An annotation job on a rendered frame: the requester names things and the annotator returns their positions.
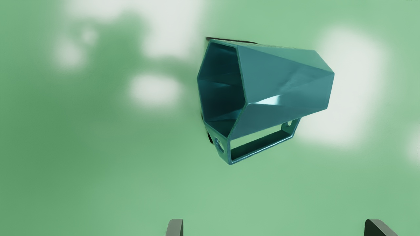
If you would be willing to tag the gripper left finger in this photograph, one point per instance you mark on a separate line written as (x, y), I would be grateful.
(175, 228)

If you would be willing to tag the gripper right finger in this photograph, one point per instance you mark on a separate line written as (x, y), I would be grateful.
(377, 229)

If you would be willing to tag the teal faceted mug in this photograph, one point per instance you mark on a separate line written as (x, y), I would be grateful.
(279, 85)

